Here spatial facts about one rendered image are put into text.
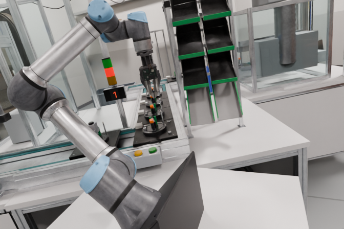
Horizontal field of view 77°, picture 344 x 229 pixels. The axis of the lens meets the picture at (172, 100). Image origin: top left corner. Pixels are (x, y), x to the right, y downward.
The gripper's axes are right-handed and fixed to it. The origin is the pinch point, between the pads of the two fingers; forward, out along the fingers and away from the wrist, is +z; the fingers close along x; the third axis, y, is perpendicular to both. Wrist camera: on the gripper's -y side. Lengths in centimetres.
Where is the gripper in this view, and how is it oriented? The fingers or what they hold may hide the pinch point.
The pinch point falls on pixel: (154, 94)
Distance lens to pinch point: 98.3
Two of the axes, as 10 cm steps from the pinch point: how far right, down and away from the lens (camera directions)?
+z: 1.8, 9.4, 3.0
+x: 9.8, -2.0, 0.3
